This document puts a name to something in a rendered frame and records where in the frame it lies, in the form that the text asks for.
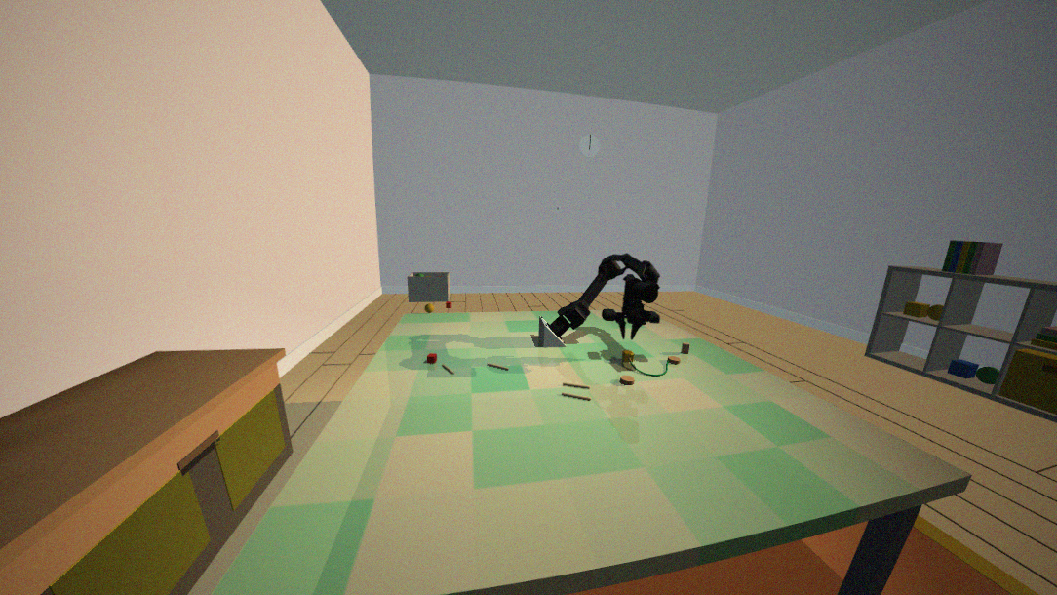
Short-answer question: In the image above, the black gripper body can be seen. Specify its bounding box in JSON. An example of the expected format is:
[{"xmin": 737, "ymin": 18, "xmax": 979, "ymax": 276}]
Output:
[{"xmin": 602, "ymin": 296, "xmax": 660, "ymax": 324}]

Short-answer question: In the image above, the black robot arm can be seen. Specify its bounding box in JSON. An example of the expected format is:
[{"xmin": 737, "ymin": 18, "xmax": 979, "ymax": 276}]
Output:
[{"xmin": 548, "ymin": 253, "xmax": 660, "ymax": 339}]

